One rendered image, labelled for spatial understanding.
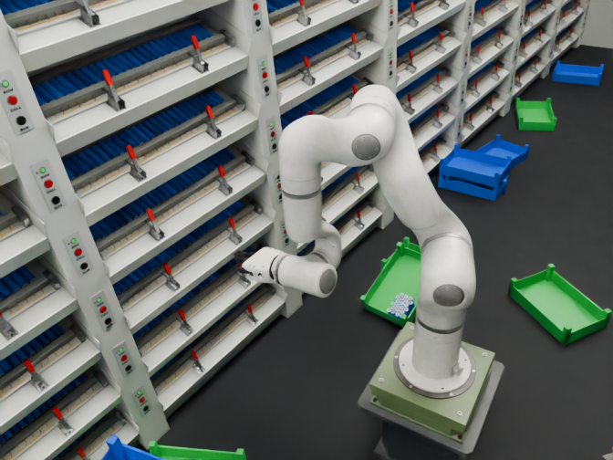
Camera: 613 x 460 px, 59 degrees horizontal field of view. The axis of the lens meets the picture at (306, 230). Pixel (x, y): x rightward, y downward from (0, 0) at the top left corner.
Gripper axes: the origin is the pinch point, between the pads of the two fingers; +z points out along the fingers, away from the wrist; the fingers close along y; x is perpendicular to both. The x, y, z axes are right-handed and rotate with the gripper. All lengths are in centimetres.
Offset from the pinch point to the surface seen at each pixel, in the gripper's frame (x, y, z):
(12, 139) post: 52, -38, 6
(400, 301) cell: -55, 56, -8
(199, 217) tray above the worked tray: 10.1, 1.0, 15.2
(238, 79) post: 41, 30, 15
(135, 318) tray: -7.9, -27.2, 20.3
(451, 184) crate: -55, 147, 18
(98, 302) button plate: 5.4, -35.2, 15.9
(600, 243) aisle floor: -73, 142, -54
